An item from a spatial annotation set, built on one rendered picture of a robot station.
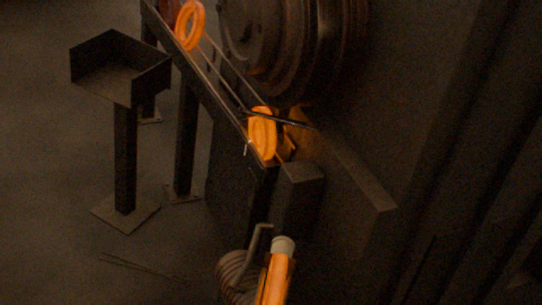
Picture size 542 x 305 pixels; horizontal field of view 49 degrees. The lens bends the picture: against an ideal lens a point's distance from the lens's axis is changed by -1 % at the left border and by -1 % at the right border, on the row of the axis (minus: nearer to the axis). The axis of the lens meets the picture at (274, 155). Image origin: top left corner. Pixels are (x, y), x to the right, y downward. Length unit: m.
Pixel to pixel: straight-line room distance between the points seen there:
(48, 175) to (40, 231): 0.31
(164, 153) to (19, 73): 0.93
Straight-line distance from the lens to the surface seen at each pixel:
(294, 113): 1.66
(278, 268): 1.31
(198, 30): 2.23
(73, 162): 2.72
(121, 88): 2.09
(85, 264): 2.31
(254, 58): 1.41
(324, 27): 1.33
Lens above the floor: 1.78
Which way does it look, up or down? 39 degrees down
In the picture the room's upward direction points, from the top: 12 degrees clockwise
